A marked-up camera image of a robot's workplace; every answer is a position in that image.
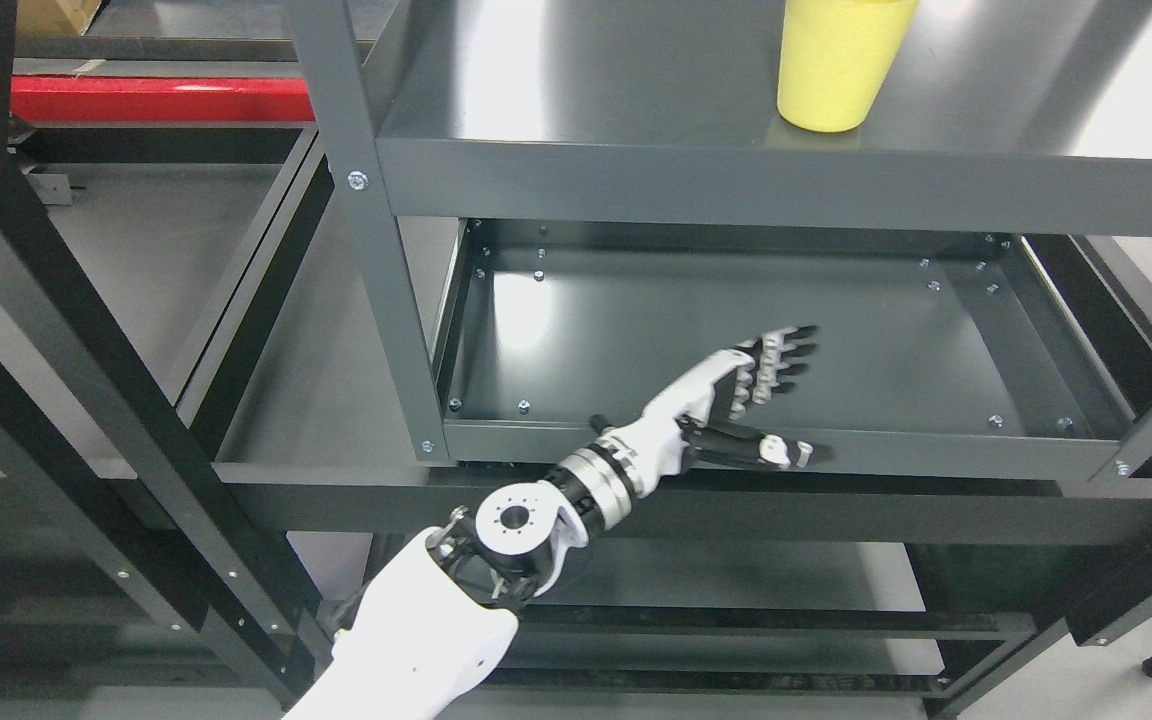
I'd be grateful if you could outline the black metal shelf rack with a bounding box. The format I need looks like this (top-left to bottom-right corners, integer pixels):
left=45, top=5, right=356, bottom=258
left=0, top=1, right=332, bottom=707

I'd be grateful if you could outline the red metal beam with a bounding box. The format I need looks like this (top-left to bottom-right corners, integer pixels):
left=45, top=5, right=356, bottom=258
left=10, top=76, right=314, bottom=124

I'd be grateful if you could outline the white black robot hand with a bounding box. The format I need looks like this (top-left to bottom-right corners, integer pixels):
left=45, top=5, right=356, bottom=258
left=588, top=325, right=819, bottom=498

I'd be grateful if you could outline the yellow plastic cup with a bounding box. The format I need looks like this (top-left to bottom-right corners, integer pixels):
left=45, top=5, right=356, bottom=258
left=776, top=1, right=919, bottom=132

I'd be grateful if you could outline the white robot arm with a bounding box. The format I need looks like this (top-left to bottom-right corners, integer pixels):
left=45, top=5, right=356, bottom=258
left=287, top=438, right=660, bottom=719

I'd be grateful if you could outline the grey metal shelf unit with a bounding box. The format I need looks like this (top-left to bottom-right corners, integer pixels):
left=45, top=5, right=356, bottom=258
left=281, top=0, right=1152, bottom=720

